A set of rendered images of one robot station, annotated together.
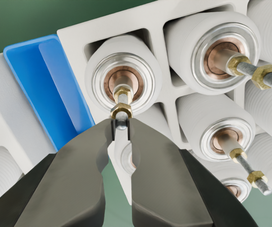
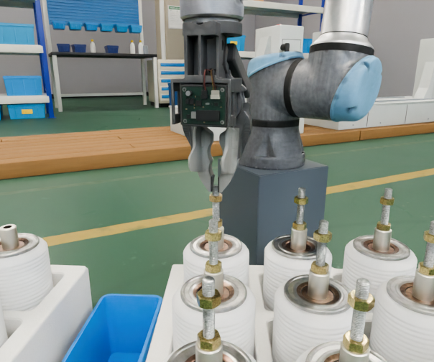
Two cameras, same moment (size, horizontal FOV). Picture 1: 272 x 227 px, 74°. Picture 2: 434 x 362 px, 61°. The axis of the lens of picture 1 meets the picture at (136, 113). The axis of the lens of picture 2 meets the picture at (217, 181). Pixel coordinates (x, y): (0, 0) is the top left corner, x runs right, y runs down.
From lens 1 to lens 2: 0.56 m
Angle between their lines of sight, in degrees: 101
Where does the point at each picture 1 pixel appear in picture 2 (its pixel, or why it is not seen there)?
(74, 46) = (181, 271)
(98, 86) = (196, 242)
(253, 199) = not seen: outside the picture
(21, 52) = (106, 321)
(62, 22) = not seen: hidden behind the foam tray
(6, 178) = not seen: outside the picture
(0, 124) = (53, 301)
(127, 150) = (196, 279)
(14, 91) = (75, 322)
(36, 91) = (88, 344)
